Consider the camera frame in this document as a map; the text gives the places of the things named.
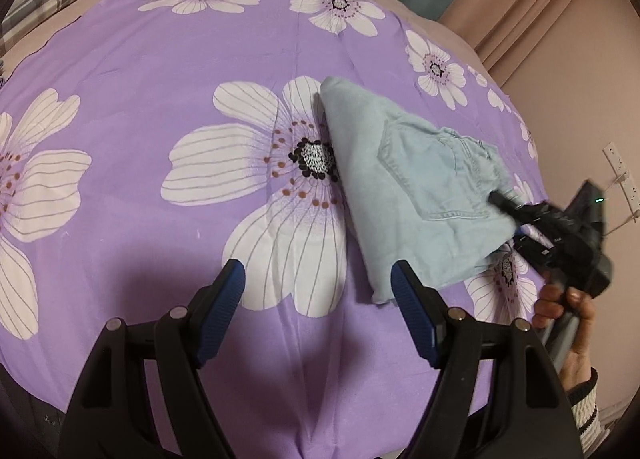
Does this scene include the light blue denim pants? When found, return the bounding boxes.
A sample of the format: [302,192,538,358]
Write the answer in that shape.
[319,78,516,304]

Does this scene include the purple floral bed sheet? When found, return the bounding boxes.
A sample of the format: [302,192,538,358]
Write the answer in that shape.
[1,0,544,458]

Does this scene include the white wall power strip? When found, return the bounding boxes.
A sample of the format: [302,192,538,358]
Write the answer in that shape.
[602,141,640,222]

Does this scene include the striped right sleeve forearm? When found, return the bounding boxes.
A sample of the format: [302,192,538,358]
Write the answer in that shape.
[567,368,610,458]

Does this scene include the person's right hand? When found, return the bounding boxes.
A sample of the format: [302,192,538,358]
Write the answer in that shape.
[532,283,596,392]

